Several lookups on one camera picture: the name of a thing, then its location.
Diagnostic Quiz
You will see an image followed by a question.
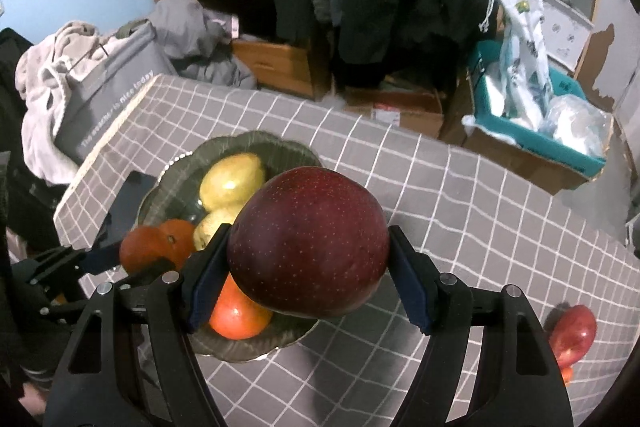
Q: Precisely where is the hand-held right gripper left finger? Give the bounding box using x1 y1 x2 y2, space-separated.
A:
42 223 232 427

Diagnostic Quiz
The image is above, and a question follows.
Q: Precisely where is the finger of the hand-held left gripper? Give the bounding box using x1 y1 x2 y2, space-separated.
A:
32 247 121 285
122 258 173 290

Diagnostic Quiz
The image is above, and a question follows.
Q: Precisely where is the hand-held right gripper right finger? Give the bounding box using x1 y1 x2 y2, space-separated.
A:
389 226 576 427

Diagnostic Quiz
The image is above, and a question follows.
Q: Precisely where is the small orange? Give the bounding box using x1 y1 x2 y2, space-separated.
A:
159 218 197 270
119 226 173 275

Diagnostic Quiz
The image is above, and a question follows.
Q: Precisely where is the large orange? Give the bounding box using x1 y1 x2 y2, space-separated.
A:
209 272 275 340

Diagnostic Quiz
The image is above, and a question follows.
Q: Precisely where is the small yellow pear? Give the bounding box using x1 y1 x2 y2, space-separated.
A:
192 203 246 252

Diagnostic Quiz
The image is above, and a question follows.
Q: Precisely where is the dark glass scalloped plate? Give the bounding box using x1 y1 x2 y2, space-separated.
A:
136 130 323 363

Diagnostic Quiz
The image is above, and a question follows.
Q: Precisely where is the large yellow pear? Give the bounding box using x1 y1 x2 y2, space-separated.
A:
199 153 266 212

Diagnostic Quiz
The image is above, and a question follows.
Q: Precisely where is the dark red apple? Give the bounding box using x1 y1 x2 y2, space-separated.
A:
226 167 391 319

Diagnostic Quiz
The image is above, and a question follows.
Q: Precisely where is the grey checked tablecloth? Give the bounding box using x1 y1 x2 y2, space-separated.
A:
52 74 636 427

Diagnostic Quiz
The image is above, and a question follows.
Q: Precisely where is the large brown cardboard box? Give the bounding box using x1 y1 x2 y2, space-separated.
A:
450 127 601 195

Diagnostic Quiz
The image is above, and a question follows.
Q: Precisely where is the grey printed fabric bag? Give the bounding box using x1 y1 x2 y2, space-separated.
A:
55 22 176 165

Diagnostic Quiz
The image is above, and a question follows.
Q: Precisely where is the bright red apple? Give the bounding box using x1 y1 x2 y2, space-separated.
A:
547 304 598 370

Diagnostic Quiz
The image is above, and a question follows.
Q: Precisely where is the beige fleece cloth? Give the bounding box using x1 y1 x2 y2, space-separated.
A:
15 22 116 182

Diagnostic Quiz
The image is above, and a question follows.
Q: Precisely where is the teal cardboard box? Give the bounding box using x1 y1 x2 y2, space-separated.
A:
462 39 608 180

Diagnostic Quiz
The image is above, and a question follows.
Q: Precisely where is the clear plastic bag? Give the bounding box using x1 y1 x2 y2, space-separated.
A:
545 94 613 158

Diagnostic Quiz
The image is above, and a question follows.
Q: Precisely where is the wooden drawer box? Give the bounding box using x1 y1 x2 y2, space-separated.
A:
232 37 321 100

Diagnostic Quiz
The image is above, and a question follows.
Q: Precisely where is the grey crumpled jacket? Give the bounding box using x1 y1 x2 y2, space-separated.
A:
150 0 258 90

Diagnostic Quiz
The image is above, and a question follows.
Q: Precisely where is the white printed plastic bag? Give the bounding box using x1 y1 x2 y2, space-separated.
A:
475 0 556 132

